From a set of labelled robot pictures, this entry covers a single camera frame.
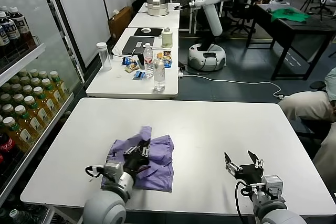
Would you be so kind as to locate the green cap bottle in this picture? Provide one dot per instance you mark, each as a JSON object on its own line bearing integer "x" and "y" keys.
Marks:
{"x": 15, "y": 214}

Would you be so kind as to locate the yellow tea bottle green label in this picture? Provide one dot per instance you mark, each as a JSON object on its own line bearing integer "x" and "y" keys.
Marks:
{"x": 57, "y": 83}
{"x": 5, "y": 98}
{"x": 25, "y": 80}
{"x": 50, "y": 91}
{"x": 5, "y": 87}
{"x": 33, "y": 72}
{"x": 42, "y": 74}
{"x": 34, "y": 111}
{"x": 16, "y": 87}
{"x": 18, "y": 98}
{"x": 27, "y": 89}
{"x": 23, "y": 72}
{"x": 15, "y": 79}
{"x": 8, "y": 108}
{"x": 42, "y": 100}
{"x": 17, "y": 134}
{"x": 25, "y": 120}
{"x": 36, "y": 81}

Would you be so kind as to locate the beige jar with lid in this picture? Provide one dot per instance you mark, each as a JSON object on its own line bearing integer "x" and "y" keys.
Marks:
{"x": 167, "y": 39}

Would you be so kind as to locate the black table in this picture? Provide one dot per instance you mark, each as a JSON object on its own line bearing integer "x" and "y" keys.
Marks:
{"x": 315, "y": 28}

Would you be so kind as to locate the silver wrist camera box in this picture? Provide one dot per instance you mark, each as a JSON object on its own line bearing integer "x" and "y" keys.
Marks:
{"x": 273, "y": 186}
{"x": 113, "y": 171}

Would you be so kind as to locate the dark grey laptop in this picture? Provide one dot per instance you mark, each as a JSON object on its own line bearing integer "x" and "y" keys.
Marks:
{"x": 137, "y": 45}

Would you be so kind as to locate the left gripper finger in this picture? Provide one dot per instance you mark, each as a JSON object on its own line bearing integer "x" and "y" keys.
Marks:
{"x": 146, "y": 149}
{"x": 132, "y": 150}

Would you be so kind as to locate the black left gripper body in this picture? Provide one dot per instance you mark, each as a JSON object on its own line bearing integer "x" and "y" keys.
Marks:
{"x": 136, "y": 163}

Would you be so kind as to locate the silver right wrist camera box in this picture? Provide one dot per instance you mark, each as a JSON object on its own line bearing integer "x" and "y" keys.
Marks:
{"x": 273, "y": 186}

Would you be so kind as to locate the clear unlabelled plastic bottle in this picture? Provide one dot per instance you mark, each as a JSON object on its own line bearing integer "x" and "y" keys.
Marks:
{"x": 159, "y": 77}

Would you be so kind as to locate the tall clear tumbler white lid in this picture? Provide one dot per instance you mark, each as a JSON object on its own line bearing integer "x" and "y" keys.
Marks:
{"x": 104, "y": 57}

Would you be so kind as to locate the purple t-shirt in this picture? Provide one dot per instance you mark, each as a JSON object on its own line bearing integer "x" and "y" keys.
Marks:
{"x": 160, "y": 171}

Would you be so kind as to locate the brown cardboard box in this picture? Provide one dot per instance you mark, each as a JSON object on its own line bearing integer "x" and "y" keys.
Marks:
{"x": 120, "y": 22}

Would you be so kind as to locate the black mouse pad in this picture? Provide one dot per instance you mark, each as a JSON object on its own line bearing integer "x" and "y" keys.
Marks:
{"x": 155, "y": 32}

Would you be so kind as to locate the colourful snack packet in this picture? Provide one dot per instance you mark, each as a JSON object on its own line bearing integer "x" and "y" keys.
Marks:
{"x": 167, "y": 54}

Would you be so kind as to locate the cola bottle red label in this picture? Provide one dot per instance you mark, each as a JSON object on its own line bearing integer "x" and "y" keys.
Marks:
{"x": 2, "y": 159}
{"x": 6, "y": 145}

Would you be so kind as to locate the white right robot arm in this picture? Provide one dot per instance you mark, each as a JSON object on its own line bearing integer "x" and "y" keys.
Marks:
{"x": 278, "y": 213}

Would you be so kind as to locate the small black box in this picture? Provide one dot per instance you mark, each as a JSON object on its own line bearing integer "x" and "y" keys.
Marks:
{"x": 141, "y": 62}

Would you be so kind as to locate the blue snack packet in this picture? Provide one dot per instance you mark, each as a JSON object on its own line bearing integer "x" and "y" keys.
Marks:
{"x": 139, "y": 75}
{"x": 127, "y": 60}
{"x": 168, "y": 63}

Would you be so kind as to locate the fridge door frame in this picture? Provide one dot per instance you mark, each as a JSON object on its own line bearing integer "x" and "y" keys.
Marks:
{"x": 63, "y": 24}

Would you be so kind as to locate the white humanoid robot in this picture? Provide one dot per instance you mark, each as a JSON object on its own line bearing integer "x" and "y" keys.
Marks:
{"x": 212, "y": 16}

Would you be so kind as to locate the black chair armrest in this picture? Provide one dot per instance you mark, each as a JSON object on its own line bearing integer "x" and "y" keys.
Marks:
{"x": 316, "y": 85}

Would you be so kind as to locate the bystander bare forearm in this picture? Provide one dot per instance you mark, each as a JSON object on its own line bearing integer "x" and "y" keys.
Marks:
{"x": 333, "y": 112}

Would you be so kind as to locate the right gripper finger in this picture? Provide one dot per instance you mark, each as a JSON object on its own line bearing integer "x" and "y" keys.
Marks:
{"x": 258, "y": 163}
{"x": 232, "y": 167}

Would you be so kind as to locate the orange snack packet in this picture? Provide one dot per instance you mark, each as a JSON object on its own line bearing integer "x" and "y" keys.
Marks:
{"x": 159, "y": 55}

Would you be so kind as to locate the silver steamer pot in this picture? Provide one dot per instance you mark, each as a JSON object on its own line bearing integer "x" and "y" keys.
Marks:
{"x": 157, "y": 5}

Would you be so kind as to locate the white fridge shelf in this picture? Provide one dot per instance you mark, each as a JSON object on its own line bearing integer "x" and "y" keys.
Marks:
{"x": 64, "y": 108}
{"x": 21, "y": 61}

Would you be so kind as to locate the red label water bottle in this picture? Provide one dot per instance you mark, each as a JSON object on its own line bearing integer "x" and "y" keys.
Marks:
{"x": 148, "y": 61}

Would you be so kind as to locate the dark tea bottle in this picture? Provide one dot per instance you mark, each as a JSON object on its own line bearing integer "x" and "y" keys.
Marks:
{"x": 3, "y": 39}
{"x": 4, "y": 8}
{"x": 22, "y": 27}
{"x": 10, "y": 32}

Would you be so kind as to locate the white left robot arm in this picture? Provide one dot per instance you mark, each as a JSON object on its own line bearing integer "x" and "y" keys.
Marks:
{"x": 107, "y": 205}

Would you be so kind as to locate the white power strip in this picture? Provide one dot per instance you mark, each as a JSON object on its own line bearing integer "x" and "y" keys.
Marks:
{"x": 180, "y": 72}

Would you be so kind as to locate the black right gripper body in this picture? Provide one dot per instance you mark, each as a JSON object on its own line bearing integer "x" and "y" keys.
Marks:
{"x": 250, "y": 174}

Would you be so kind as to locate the seated person beige trousers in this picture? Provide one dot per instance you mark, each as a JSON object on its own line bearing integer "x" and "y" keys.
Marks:
{"x": 302, "y": 106}

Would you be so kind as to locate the yellow snack packet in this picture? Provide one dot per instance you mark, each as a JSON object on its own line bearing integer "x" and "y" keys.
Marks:
{"x": 132, "y": 67}

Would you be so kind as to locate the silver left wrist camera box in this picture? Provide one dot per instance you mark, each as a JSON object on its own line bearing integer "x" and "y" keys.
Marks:
{"x": 113, "y": 171}

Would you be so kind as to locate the green cloth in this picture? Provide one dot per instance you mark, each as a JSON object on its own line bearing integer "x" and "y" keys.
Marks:
{"x": 287, "y": 15}

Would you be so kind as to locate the white side table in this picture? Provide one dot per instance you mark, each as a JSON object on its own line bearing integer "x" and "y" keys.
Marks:
{"x": 157, "y": 20}
{"x": 110, "y": 85}

